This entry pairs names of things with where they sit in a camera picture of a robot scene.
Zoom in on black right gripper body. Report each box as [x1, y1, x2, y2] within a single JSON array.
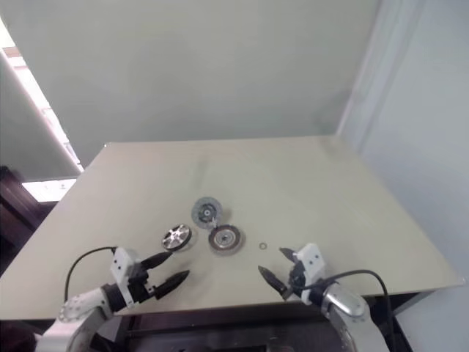
[[287, 260, 312, 294]]

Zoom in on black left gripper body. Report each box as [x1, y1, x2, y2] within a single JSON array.
[[128, 266, 158, 304]]

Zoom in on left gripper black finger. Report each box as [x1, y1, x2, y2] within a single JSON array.
[[140, 251, 173, 268], [153, 270, 191, 298]]

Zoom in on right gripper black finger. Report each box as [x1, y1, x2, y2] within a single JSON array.
[[257, 265, 290, 301], [278, 247, 300, 263]]

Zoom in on silver spoked wheel disc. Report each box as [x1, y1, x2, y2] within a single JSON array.
[[161, 222, 193, 253]]

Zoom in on dark round hub disc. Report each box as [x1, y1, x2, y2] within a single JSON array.
[[207, 223, 244, 255]]

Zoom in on grey toothed gear disc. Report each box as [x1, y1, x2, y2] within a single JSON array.
[[191, 197, 224, 231]]

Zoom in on dark brown wooden cabinet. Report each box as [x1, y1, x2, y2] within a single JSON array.
[[0, 165, 56, 276]]

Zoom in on grey slanted panel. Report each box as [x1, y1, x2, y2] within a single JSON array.
[[0, 47, 85, 183]]

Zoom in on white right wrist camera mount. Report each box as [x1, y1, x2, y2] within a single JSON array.
[[295, 242, 326, 287]]

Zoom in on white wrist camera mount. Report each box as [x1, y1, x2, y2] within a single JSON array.
[[111, 247, 144, 307], [295, 242, 326, 287]]

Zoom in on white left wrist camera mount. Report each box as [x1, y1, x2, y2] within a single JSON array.
[[111, 247, 144, 307]]

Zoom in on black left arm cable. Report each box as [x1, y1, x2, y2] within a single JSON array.
[[64, 246, 117, 304]]

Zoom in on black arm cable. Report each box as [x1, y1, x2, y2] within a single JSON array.
[[311, 269, 395, 352], [64, 246, 117, 304]]

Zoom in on black table frame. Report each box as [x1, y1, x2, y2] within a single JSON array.
[[91, 291, 440, 352]]

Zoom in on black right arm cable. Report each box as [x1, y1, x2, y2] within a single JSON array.
[[311, 269, 395, 352]]

